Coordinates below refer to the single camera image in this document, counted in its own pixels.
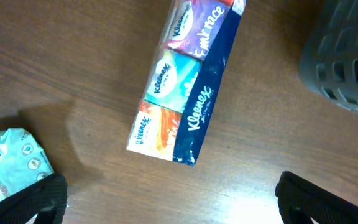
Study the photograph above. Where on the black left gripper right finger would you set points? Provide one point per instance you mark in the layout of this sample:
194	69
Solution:
300	201

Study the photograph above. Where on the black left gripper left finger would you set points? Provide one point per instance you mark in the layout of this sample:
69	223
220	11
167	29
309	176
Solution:
45	200

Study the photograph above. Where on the teal tissue pocket pack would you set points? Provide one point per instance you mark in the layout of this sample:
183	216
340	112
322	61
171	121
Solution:
23	161

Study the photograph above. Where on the grey plastic lattice basket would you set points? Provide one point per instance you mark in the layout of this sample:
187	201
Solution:
329	61

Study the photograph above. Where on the Kleenex tissue multipack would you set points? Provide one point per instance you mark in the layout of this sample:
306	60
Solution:
184	79

